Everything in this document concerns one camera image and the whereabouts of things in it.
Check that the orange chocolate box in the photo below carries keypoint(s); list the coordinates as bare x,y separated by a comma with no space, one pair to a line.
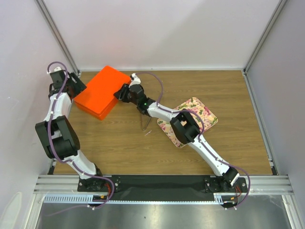
97,107

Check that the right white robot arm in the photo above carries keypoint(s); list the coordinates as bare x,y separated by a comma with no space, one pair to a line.
184,126

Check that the aluminium frame post right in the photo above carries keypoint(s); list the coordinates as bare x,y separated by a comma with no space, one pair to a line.
276,13

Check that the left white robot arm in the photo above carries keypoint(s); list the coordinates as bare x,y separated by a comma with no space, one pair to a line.
57,136

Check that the aluminium frame post left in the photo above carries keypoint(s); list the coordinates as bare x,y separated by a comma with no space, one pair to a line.
56,33

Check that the aluminium frame post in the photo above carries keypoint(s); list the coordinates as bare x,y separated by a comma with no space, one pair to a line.
276,13
56,33

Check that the metal tongs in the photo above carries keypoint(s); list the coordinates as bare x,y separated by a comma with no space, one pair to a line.
144,121

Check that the floral serving tray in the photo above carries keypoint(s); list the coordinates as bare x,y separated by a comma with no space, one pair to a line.
194,104

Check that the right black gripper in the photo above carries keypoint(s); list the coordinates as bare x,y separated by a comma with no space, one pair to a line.
121,95

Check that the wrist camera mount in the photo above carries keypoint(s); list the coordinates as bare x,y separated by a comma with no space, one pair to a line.
134,79
57,69

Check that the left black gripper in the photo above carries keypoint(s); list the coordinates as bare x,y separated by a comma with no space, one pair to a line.
79,87

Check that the white cable duct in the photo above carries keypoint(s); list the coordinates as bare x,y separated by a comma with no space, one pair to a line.
133,198

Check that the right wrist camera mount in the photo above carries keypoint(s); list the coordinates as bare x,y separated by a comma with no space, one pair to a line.
134,79

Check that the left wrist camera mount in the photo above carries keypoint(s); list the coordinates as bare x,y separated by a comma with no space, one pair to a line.
57,69

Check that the orange box lid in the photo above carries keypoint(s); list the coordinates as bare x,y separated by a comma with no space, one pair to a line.
105,83

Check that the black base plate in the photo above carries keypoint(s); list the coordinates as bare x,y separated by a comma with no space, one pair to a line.
166,185

